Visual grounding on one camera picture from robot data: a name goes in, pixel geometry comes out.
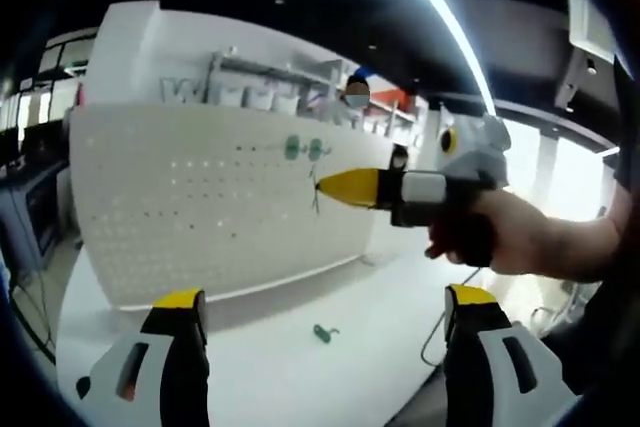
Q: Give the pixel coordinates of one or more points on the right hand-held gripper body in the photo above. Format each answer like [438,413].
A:
[475,147]

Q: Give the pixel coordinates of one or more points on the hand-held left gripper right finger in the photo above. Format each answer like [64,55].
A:
[470,372]

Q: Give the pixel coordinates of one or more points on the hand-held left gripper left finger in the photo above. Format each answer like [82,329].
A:
[185,372]

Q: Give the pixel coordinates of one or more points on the white pegboard mounting plate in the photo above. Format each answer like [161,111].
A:
[175,227]

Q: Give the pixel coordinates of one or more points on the person's right hand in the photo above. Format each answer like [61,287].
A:
[520,237]

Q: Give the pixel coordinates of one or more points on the shelf with red items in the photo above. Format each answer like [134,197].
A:
[395,107]

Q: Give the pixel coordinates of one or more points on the black oblong object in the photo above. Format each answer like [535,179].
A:
[83,388]

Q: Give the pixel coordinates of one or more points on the ceiling light strip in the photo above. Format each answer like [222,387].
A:
[450,22]

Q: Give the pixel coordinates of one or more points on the grey metal shelf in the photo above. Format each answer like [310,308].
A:
[260,69]

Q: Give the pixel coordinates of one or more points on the hanging ceiling panel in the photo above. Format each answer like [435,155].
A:
[590,22]

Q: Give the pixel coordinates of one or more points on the person's dark shirt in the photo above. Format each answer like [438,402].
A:
[625,247]

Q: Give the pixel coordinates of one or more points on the grey cabinet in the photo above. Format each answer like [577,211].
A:
[40,207]

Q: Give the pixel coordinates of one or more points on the black monitor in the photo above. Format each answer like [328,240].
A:
[45,139]

